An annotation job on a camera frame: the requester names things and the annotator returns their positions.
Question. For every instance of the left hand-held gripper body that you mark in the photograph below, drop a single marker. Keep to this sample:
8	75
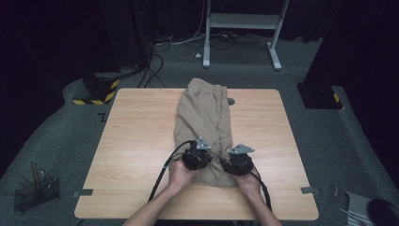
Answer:
196	157

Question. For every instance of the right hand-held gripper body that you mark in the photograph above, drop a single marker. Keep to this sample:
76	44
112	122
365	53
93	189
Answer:
240	161

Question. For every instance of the beige pants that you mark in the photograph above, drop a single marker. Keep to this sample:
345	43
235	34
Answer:
200	116

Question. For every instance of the person's right hand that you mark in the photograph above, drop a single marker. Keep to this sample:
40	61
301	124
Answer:
247	183

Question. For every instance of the person's left hand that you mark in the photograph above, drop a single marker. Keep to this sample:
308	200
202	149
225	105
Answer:
180	175

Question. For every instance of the grey tape strip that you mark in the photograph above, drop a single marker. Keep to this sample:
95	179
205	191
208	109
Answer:
83	192
309	190

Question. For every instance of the black yellow striped stand base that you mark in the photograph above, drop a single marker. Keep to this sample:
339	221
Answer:
97	91

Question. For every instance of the grey striped sheet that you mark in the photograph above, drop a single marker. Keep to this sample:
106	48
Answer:
357	205

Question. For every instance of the white metal stand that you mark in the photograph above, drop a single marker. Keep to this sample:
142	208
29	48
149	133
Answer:
241	21

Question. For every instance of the black round object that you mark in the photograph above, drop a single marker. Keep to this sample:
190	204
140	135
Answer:
383	213

